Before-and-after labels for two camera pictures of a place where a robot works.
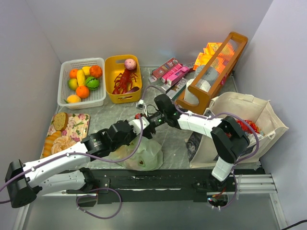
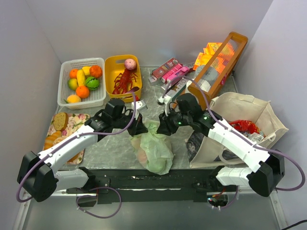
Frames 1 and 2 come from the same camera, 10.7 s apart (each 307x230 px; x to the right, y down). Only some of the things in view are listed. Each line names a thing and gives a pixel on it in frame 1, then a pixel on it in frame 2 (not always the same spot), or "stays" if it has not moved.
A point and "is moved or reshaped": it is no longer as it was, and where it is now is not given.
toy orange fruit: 82,92 stays
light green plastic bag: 148,157 is moved or reshaped
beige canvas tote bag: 202,151 stays
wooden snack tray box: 203,92 stays
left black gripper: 147,132 -> 135,127
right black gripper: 148,117 -> 166,124
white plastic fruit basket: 96,98 stays
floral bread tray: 76,130 stays
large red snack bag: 255,128 stays
